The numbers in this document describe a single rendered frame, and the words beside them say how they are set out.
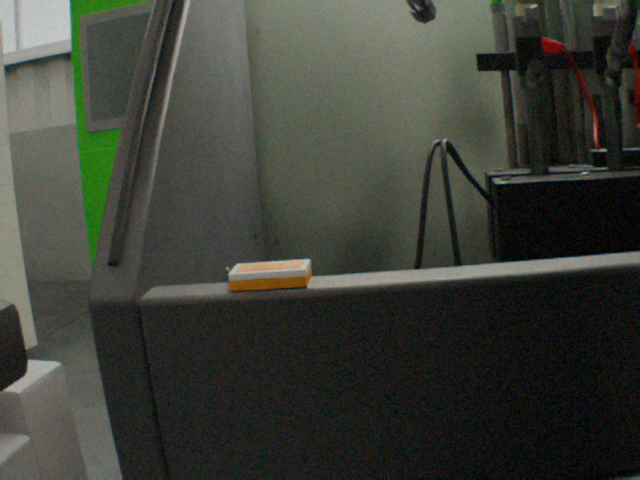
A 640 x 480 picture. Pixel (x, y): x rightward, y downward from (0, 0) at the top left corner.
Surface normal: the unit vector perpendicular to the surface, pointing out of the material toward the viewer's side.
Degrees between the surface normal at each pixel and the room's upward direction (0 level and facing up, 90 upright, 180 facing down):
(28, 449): 90
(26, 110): 90
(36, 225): 90
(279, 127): 90
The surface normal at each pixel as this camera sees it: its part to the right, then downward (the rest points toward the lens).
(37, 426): 0.97, -0.04
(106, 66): -0.32, 0.20
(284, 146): -0.09, 0.19
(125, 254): -0.12, -0.59
